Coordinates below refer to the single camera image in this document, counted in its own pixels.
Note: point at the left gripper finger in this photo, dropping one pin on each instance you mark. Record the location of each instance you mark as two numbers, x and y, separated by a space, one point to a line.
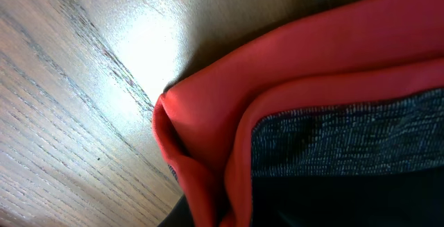
180 216

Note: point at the black leggings red waistband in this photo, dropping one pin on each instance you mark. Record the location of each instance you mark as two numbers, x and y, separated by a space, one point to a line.
333 120

